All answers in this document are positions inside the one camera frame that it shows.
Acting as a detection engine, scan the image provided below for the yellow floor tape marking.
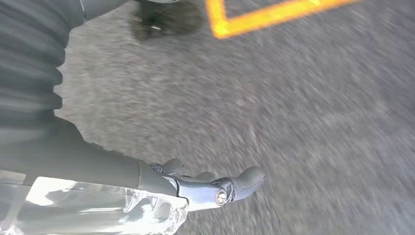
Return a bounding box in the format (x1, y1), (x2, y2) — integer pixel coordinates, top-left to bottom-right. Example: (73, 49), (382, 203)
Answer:
(205, 0), (361, 40)

